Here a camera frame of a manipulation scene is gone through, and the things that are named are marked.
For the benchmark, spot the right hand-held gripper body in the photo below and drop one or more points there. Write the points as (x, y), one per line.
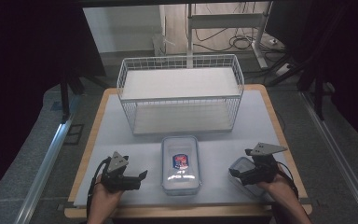
(265, 166)

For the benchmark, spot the silver metal rail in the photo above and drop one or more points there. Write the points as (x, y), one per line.
(338, 155)
(43, 174)

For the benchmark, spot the person's left hand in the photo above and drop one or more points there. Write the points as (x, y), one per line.
(104, 199)

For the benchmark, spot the person's right hand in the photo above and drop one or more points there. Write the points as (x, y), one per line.
(278, 189)

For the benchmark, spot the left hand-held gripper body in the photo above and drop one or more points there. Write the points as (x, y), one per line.
(117, 161)

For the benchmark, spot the white board panel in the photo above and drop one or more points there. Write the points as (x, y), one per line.
(121, 28)

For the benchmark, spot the grey table mat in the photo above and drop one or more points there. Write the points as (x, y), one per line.
(217, 155)

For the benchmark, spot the white metal stand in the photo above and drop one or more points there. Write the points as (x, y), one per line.
(223, 21)

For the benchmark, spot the white power strip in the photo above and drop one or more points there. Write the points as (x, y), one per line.
(283, 69)

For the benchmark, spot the black curtain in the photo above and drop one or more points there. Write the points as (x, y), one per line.
(28, 62)
(338, 46)

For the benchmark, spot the large clear food container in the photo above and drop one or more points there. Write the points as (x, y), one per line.
(181, 165)

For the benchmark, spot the black stand leg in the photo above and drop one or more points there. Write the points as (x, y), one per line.
(64, 99)
(319, 96)

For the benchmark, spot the black floor frame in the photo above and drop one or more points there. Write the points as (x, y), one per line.
(74, 134)

